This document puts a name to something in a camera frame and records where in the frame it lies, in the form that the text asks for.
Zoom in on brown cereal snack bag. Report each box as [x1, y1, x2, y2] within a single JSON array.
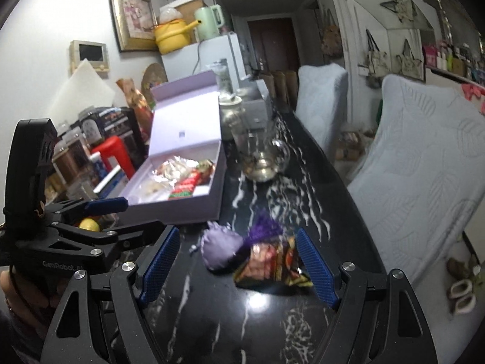
[[232, 236, 313, 289]]

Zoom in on purple sachet with tassel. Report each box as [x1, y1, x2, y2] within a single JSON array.
[[200, 211, 284, 272]]

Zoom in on red snack packet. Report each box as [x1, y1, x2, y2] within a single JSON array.
[[169, 169, 201, 200]]

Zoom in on green white snack packet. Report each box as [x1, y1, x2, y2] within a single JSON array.
[[196, 160, 216, 186]]

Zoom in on blue white carton box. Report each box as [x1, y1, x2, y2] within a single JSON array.
[[94, 165, 128, 199]]

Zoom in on yellow lemon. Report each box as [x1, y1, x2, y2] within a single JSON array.
[[79, 218, 101, 233]]

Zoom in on white tea bag pouch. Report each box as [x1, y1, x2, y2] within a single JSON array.
[[136, 177, 172, 201]]

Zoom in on red plastic container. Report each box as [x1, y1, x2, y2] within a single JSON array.
[[91, 136, 135, 179]]

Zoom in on brown powder jar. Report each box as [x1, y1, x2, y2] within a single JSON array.
[[52, 140, 90, 185]]

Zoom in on lavender gift box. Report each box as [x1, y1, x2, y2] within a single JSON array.
[[119, 71, 226, 225]]

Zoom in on black printed box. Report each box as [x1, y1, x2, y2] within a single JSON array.
[[78, 107, 146, 169]]

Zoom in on brown paper snack bag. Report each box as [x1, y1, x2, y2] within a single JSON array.
[[116, 78, 153, 137]]

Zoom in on white foam sheet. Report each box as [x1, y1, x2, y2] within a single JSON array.
[[48, 59, 115, 126]]

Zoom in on glass mug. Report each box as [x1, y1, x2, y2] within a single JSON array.
[[231, 122, 290, 183]]

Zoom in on near light blue chair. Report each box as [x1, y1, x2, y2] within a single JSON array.
[[348, 75, 484, 283]]

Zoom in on light blue chair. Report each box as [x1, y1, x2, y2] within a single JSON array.
[[348, 75, 484, 283], [295, 63, 349, 164]]

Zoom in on white mini fridge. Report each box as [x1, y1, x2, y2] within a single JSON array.
[[162, 32, 246, 89]]

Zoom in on yellow pot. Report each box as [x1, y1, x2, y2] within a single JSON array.
[[154, 19, 201, 55]]

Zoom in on framed picture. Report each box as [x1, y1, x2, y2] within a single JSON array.
[[110, 0, 157, 52]]

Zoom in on far light blue chair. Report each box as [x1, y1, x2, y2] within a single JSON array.
[[295, 63, 349, 164]]

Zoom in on green electric kettle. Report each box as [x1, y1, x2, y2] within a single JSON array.
[[194, 4, 225, 41]]

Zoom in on wall intercom panel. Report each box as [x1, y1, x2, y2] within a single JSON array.
[[69, 40, 109, 74]]

